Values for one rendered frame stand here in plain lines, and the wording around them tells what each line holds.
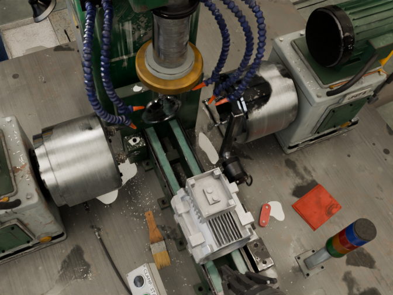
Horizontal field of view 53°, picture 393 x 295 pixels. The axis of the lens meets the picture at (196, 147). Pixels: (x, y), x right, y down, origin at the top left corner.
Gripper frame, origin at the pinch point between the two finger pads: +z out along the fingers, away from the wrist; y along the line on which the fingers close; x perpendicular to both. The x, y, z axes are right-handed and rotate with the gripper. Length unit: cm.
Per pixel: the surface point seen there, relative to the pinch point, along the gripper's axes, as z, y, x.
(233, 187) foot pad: 20.9, -14.0, -15.1
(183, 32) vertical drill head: 0, -6, -58
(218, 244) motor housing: 12.8, -2.7, -3.6
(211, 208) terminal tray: 15.2, -4.4, -13.1
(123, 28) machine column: 27, 2, -69
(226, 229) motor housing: 13.7, -6.4, -6.4
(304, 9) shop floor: 186, -167, -90
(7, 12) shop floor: 220, 44, -145
